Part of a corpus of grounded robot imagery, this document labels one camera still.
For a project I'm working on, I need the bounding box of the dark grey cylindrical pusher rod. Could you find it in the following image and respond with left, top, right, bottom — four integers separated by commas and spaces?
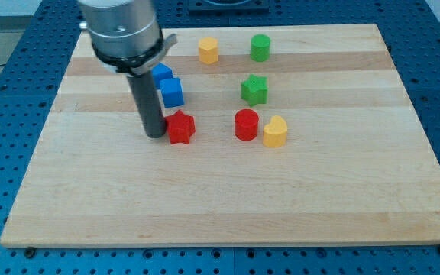
127, 71, 166, 138

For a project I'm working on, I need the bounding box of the blue block behind rod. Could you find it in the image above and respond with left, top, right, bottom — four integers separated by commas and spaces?
152, 63, 173, 89

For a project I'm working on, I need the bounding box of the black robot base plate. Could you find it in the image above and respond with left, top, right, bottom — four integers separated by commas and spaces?
186, 0, 270, 14

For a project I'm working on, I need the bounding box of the wooden board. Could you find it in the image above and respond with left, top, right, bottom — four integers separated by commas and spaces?
0, 24, 440, 249

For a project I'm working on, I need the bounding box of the red cylinder block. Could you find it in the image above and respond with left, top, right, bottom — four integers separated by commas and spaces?
235, 108, 259, 141

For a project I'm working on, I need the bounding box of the red star block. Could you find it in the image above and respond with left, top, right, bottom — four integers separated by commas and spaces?
165, 110, 196, 144

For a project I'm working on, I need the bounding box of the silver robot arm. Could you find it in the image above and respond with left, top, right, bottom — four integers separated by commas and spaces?
78, 0, 177, 138

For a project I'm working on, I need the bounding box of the yellow hexagon block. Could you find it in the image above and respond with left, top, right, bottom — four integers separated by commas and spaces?
198, 37, 218, 64

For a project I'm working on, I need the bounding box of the yellow heart block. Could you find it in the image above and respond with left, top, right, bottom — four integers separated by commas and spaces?
263, 115, 288, 148

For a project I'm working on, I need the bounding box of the blue cube block front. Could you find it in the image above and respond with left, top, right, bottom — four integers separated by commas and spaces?
160, 78, 184, 108

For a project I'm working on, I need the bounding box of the green cylinder block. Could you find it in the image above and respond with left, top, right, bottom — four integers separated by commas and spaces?
250, 34, 271, 62

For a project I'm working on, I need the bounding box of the green star block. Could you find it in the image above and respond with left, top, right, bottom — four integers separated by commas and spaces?
241, 74, 268, 107

